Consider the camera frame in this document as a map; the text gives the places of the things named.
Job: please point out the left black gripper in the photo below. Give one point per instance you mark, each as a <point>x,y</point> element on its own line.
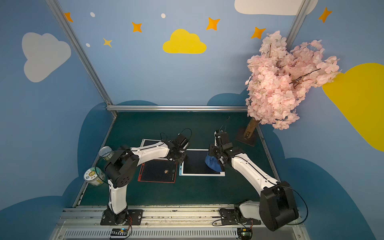
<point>182,152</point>

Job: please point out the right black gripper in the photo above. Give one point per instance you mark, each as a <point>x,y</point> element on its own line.
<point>215,152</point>

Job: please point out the blue wiping cloth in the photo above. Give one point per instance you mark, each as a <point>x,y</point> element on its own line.
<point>213,163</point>

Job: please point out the white blue drawing tablet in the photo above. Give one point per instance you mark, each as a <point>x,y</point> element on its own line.
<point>194,165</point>

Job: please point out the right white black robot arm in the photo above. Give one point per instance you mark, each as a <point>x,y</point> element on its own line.
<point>277,205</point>

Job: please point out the dark square tree base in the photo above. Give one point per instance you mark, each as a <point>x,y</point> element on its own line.
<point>247,137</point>

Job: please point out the silver tin can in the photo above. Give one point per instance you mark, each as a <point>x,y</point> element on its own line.
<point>106,153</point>

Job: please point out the right small circuit board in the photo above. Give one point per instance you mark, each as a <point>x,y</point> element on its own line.
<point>244,234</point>

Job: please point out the small circuit board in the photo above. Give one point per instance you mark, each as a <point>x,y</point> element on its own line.
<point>244,234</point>
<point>118,234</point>

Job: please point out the pink cherry blossom tree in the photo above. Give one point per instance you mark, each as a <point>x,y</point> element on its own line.
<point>280,79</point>

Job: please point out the left small circuit board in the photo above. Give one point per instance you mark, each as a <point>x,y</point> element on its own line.
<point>118,234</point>

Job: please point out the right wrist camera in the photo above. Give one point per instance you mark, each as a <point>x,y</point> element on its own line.
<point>221,138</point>

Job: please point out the red frame drawing tablet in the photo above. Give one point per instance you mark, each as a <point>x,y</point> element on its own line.
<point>158,171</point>

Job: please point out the white frame drawing tablet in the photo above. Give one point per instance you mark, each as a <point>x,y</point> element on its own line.
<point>149,142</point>

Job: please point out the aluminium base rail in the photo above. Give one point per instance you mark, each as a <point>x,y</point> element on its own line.
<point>185,222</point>

